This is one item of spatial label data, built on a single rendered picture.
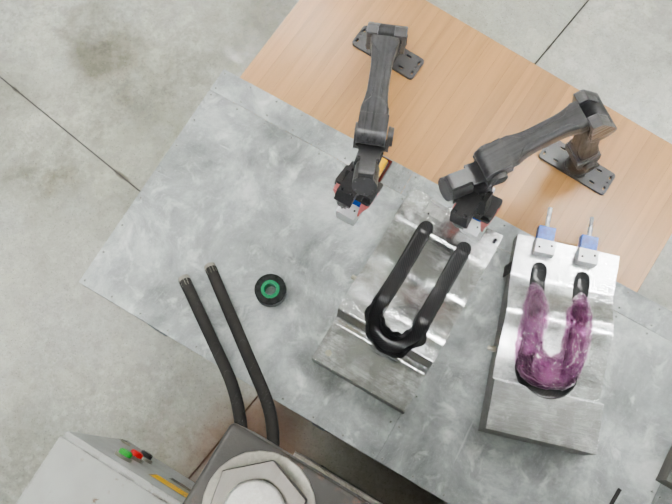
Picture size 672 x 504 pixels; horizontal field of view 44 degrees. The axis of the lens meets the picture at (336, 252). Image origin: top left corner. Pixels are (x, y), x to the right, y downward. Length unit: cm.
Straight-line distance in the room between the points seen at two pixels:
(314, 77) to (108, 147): 113
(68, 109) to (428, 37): 151
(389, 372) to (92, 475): 84
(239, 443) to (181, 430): 206
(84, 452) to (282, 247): 90
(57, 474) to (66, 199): 184
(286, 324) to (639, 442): 91
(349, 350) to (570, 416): 54
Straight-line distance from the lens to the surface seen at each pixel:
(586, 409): 205
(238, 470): 83
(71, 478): 147
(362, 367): 202
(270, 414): 195
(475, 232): 203
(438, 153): 225
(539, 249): 212
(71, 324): 306
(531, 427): 201
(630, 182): 233
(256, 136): 226
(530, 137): 183
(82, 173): 321
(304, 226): 216
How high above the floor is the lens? 287
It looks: 75 degrees down
